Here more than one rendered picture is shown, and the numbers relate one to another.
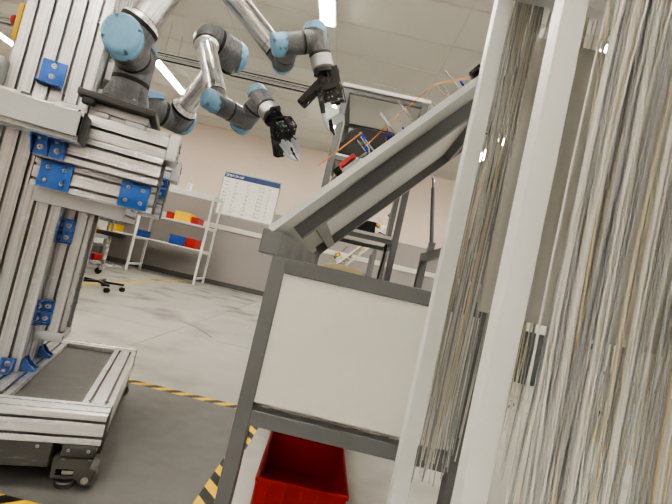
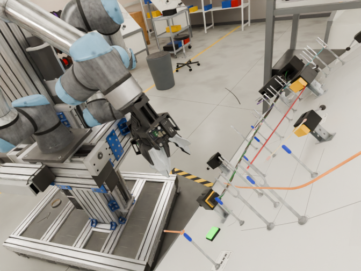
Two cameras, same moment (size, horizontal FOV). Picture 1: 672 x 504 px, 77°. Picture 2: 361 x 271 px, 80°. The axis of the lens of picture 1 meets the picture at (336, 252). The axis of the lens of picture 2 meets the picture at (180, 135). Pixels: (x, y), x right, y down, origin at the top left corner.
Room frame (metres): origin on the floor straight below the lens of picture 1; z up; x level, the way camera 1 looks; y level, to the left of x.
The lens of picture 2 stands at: (1.12, -0.19, 1.65)
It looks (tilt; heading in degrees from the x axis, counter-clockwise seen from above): 36 degrees down; 42
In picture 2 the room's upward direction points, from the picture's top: 14 degrees counter-clockwise
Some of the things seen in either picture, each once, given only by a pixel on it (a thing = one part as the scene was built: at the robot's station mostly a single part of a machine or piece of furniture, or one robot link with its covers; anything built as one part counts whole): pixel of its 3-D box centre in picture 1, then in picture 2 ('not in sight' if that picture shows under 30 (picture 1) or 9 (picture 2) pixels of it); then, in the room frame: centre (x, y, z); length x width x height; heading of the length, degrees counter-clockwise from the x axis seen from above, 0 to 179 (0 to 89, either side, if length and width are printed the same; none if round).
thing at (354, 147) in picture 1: (364, 150); not in sight; (2.53, -0.03, 1.56); 0.30 x 0.23 x 0.19; 90
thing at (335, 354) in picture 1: (362, 329); not in sight; (1.69, -0.17, 0.60); 1.17 x 0.58 x 0.40; 178
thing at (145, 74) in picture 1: (135, 60); (35, 112); (1.38, 0.79, 1.33); 0.13 x 0.12 x 0.14; 14
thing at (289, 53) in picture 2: (347, 225); (308, 64); (2.57, -0.03, 1.09); 0.35 x 0.33 x 0.07; 178
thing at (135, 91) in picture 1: (127, 95); (51, 133); (1.39, 0.79, 1.21); 0.15 x 0.15 x 0.10
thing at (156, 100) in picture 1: (149, 106); not in sight; (1.86, 0.95, 1.33); 0.13 x 0.12 x 0.14; 140
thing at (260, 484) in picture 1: (300, 479); not in sight; (1.51, -0.06, 0.07); 0.39 x 0.29 x 0.14; 1
